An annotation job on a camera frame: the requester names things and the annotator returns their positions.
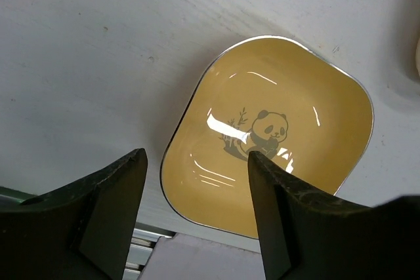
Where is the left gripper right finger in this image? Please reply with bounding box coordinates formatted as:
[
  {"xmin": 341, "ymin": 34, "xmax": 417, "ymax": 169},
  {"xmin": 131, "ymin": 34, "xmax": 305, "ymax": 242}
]
[{"xmin": 247, "ymin": 151, "xmax": 419, "ymax": 279}]

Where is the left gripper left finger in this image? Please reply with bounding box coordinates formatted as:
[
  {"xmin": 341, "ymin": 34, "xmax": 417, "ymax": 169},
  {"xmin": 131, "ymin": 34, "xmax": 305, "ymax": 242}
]
[{"xmin": 1, "ymin": 149, "xmax": 148, "ymax": 279}]

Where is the yellow square panda plate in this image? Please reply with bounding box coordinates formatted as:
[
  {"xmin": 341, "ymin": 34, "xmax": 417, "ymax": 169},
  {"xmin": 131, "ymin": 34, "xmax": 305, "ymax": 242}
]
[{"xmin": 160, "ymin": 35, "xmax": 374, "ymax": 239}]

